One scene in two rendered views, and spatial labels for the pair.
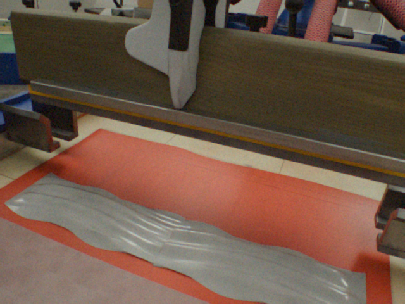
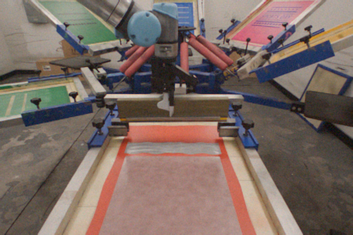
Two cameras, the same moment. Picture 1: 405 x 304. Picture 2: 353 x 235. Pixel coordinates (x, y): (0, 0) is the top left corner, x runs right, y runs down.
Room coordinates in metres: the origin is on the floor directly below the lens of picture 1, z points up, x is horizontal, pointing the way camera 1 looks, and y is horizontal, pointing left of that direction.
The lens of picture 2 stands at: (-0.38, 0.22, 1.43)
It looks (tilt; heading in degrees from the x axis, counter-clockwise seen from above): 27 degrees down; 342
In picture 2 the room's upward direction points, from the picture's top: straight up
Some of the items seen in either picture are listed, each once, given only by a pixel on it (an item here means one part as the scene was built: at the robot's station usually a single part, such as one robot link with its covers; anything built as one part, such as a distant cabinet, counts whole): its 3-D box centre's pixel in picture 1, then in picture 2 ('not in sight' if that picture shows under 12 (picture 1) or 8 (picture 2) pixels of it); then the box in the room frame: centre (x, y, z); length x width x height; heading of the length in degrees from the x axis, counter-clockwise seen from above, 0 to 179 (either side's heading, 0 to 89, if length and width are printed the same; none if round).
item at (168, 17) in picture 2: not in sight; (164, 23); (0.29, 0.04, 1.39); 0.09 x 0.08 x 0.11; 92
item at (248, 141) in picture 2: not in sight; (239, 129); (0.25, -0.27, 0.98); 0.30 x 0.05 x 0.07; 162
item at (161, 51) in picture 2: not in sight; (166, 50); (0.29, 0.03, 1.31); 0.08 x 0.08 x 0.05
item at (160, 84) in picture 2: not in sight; (164, 74); (0.29, 0.04, 1.23); 0.09 x 0.08 x 0.12; 72
